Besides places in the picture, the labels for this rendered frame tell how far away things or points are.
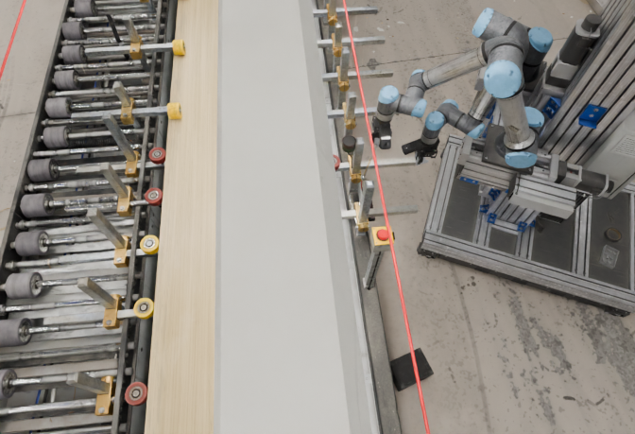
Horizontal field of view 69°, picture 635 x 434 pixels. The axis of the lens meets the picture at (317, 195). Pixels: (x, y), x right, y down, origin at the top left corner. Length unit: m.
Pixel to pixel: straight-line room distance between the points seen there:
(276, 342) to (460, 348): 2.66
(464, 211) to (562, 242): 0.59
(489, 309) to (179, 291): 1.85
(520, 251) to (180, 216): 1.94
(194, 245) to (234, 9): 1.69
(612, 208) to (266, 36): 3.13
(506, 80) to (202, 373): 1.50
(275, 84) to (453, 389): 2.59
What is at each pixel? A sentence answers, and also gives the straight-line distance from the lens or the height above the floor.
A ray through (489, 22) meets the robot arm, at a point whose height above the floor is 1.50.
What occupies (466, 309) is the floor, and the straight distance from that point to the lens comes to 2.99.
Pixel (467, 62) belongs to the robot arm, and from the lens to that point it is 1.89.
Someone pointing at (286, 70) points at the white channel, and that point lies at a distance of 0.39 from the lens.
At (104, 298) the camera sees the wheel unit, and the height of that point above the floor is 0.98.
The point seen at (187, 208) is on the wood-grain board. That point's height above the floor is 0.90.
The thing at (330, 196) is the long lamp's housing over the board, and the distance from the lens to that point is 0.43.
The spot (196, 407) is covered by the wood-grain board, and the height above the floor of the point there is 0.90.
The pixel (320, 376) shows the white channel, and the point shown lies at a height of 2.46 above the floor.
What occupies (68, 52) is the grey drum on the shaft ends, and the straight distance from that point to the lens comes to 3.10.
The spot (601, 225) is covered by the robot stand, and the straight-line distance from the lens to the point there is 3.32.
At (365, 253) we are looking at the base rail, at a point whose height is 0.70.
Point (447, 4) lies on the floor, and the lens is 4.65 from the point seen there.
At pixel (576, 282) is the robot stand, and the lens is 3.05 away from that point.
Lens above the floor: 2.74
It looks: 60 degrees down
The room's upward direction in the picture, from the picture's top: 1 degrees clockwise
